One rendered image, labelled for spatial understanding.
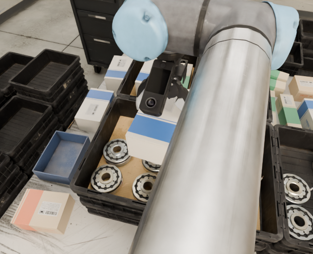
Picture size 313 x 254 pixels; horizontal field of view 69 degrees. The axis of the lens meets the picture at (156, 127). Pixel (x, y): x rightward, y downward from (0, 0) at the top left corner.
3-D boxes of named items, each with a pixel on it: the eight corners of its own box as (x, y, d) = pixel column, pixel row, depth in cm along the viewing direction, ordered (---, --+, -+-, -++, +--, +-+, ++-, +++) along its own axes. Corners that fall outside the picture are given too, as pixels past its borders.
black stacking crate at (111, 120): (165, 225, 72) (167, 213, 63) (78, 202, 76) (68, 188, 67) (185, 128, 96) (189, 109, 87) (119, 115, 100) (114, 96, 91)
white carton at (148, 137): (172, 168, 58) (174, 149, 51) (129, 155, 60) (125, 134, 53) (191, 112, 70) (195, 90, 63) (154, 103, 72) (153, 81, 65)
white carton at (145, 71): (161, 102, 102) (162, 86, 95) (136, 97, 104) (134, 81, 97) (171, 74, 114) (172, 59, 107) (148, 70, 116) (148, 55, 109)
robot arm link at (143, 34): (194, 16, 24) (213, -21, 31) (100, 2, 27) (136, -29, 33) (187, 76, 30) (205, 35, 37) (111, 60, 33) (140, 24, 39)
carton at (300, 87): (292, 101, 121) (299, 90, 115) (288, 85, 128) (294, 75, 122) (324, 105, 119) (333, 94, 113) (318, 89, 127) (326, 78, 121)
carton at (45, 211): (75, 201, 88) (69, 193, 82) (64, 234, 80) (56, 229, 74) (35, 196, 89) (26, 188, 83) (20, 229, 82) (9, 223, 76)
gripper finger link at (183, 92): (197, 105, 54) (179, 75, 49) (196, 109, 53) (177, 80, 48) (180, 109, 57) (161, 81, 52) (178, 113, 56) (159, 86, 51)
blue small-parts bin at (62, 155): (61, 139, 106) (56, 130, 100) (91, 144, 104) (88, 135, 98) (38, 179, 93) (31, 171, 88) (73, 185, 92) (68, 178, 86)
